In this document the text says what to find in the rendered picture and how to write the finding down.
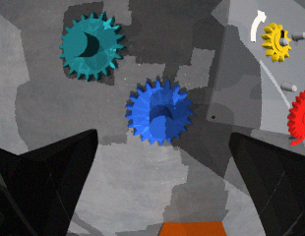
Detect yellow gear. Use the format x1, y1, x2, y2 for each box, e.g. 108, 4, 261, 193
262, 23, 291, 62

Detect red gear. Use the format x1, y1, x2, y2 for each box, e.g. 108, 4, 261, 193
287, 91, 305, 139

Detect grey flat board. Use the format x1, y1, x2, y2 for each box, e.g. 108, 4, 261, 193
205, 0, 305, 135

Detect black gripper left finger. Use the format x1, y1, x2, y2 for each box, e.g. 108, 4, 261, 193
0, 129, 97, 236

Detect blue gear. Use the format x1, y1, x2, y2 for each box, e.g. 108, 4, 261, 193
125, 79, 193, 145

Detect teal gear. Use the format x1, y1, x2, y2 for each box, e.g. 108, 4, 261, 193
58, 12, 126, 83

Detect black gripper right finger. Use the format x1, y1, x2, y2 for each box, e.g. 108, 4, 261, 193
228, 133, 305, 236

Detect white curved arrow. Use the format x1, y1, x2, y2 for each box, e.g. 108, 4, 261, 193
250, 11, 267, 42

